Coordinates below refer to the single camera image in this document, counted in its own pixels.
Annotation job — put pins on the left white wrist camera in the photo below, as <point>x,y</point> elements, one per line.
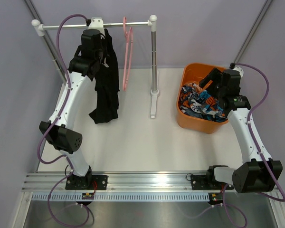
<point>98,24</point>

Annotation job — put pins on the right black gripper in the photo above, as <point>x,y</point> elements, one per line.
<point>213,75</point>

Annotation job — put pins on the pink plastic hanger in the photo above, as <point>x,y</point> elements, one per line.
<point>128,33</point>

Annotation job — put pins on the black shorts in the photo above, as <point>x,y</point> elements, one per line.
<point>107,87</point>

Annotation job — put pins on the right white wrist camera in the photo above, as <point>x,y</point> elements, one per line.
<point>235,67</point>

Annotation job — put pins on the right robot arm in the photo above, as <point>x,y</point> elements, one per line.
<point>259,172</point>

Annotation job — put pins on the white slotted cable duct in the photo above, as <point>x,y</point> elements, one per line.
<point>124,197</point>

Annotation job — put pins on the orange plastic basket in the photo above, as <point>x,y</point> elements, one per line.
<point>193,73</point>

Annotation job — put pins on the aluminium mounting rail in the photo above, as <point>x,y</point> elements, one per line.
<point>162,181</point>

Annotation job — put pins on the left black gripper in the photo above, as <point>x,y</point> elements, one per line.
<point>100,39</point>

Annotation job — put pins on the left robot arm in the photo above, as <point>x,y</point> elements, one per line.
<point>59,129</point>

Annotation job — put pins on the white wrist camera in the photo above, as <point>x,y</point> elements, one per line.
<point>235,67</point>
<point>98,24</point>

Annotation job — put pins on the colourful patterned shorts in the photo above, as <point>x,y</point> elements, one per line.
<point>198,103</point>

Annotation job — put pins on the silver clothes rack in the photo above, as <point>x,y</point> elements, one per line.
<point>152,23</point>

